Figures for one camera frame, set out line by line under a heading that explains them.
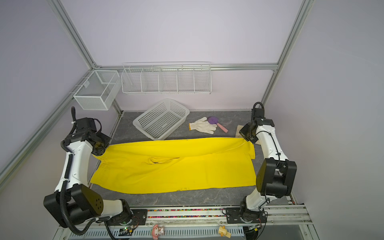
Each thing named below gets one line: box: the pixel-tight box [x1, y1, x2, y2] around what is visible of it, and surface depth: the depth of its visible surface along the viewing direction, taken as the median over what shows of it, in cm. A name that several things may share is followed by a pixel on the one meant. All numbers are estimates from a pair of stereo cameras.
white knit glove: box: [189, 117, 218, 134], surface depth 114 cm
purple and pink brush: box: [207, 116, 229, 134], surface depth 115 cm
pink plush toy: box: [152, 224, 165, 240], surface depth 69 cm
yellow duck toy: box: [218, 225, 232, 239], surface depth 69 cm
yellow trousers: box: [89, 137, 257, 196], surface depth 91 cm
